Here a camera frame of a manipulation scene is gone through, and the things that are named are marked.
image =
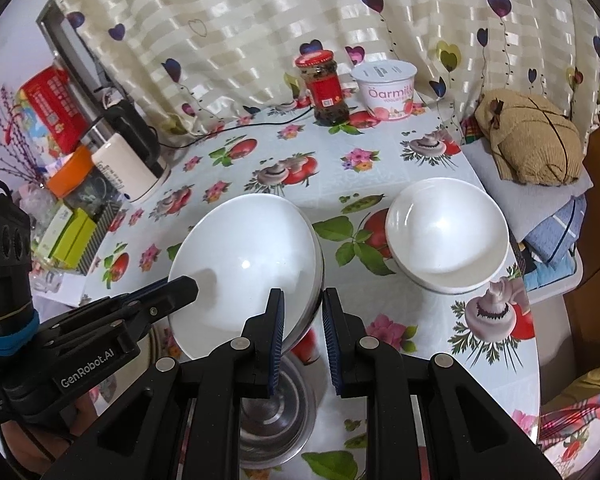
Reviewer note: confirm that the fruit print tablecloth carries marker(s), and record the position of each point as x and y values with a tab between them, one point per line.
344	183

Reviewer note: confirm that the folded blue cloth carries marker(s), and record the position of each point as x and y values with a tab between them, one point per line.
552	245

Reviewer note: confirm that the pink white yogurt tub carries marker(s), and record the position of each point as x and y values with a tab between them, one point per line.
386	88

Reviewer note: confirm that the white green flat box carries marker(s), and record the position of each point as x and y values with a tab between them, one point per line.
52	233

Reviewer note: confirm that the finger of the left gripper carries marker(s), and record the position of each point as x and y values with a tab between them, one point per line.
136	316
127	297

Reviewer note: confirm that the small white bowl blue stripe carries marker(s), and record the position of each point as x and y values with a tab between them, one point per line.
447	235

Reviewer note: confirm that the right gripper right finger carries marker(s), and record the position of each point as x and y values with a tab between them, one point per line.
425	418

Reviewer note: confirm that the clear glass mug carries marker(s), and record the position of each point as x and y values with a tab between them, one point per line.
44	279

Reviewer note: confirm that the large white bowl blue stripe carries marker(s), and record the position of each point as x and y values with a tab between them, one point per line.
236	254

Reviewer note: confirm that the stainless steel bowl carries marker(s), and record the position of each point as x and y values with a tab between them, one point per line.
274	430

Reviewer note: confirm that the white electric kettle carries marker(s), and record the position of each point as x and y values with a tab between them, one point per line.
126	151

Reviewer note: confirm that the red snack bag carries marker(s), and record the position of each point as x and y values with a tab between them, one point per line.
49	115

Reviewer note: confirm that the crumpled clear plastic bag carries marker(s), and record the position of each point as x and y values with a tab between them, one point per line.
38	202

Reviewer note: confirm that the person's left hand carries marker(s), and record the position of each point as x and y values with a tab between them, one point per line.
34	450

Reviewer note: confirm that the striped chevron tray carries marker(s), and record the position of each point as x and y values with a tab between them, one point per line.
109	213

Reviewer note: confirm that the heart pattern curtain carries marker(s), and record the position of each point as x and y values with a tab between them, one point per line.
190	64

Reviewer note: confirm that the purple flower branches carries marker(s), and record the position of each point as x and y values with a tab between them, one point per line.
17	156

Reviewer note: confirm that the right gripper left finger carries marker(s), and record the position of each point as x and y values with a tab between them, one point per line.
182	420

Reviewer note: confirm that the red lid sauce jar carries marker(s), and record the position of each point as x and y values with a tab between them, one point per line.
318	70

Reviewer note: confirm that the lime green box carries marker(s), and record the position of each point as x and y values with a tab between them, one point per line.
74	238

